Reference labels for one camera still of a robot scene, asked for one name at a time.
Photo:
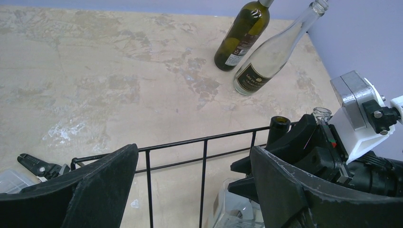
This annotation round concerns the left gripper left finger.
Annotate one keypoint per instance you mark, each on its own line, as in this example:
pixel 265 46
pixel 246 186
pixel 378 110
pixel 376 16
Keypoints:
pixel 93 196

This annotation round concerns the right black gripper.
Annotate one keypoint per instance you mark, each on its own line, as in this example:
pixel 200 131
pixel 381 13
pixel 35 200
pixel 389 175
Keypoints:
pixel 261 184

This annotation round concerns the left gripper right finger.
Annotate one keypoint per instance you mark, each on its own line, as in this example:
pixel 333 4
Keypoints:
pixel 330 206

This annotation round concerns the clear bottle black label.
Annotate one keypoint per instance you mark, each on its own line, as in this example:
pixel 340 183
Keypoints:
pixel 321 114

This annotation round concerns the green bottle white label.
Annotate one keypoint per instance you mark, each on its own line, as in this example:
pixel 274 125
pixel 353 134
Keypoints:
pixel 278 127

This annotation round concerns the clear bottle black cap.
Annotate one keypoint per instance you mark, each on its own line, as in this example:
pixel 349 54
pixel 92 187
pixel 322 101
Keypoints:
pixel 233 211

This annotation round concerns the black wire wine rack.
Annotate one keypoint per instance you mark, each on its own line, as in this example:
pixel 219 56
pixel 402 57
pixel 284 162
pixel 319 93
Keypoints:
pixel 180 168

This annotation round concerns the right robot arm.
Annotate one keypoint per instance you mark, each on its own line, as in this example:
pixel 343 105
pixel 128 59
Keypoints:
pixel 374 176

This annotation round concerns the clear tall bottle dark label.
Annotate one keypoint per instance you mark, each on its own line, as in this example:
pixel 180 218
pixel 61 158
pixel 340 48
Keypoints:
pixel 271 56

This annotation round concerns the dark bottle silver neck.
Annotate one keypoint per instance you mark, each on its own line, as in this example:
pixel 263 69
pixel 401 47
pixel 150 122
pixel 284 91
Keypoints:
pixel 249 24

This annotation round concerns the black pruning shears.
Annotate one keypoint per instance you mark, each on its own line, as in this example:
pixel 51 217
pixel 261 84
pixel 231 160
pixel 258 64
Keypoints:
pixel 44 171

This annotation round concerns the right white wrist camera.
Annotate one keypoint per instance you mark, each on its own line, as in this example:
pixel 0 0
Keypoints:
pixel 363 120

